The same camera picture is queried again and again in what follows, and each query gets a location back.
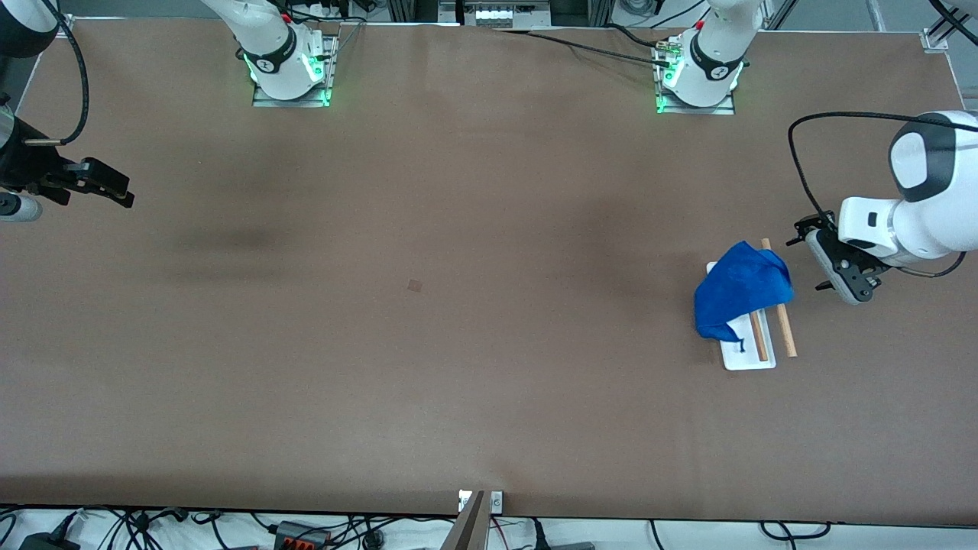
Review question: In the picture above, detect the black floor plug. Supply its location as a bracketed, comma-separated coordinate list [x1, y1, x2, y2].
[531, 519, 597, 550]

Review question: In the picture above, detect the small metal edge bracket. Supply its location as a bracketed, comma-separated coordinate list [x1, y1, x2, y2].
[458, 490, 504, 514]

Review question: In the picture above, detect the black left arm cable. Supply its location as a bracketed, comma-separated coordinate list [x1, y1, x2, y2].
[789, 112, 944, 226]

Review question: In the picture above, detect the long black table cable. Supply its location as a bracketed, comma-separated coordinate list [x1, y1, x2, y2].
[489, 27, 677, 70]

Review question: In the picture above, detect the white electrical box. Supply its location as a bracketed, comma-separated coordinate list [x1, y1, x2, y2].
[463, 2, 546, 29]

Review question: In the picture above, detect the grey brown camera pole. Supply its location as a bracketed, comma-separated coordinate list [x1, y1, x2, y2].
[439, 490, 490, 550]

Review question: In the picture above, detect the looped black floor cable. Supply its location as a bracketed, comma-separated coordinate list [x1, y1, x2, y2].
[759, 521, 833, 541]

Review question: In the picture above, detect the white rack with wooden bars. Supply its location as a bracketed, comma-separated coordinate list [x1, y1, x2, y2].
[706, 238, 798, 372]

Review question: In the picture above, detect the short black table cable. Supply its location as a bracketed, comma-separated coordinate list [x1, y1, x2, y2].
[605, 23, 662, 50]

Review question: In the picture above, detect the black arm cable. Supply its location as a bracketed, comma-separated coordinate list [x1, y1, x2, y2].
[789, 112, 944, 226]
[23, 0, 91, 146]

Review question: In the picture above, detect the blue microfibre towel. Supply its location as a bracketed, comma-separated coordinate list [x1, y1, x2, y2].
[694, 241, 795, 354]

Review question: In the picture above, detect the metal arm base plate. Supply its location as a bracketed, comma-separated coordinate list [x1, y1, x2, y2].
[252, 34, 338, 108]
[656, 34, 737, 116]

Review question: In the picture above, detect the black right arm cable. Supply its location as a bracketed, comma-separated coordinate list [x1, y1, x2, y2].
[23, 0, 91, 146]

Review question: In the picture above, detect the aluminium frame strut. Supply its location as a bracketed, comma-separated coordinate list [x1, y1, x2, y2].
[928, 0, 978, 44]

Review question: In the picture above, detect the black orange power strip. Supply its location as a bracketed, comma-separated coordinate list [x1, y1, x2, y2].
[272, 521, 332, 550]

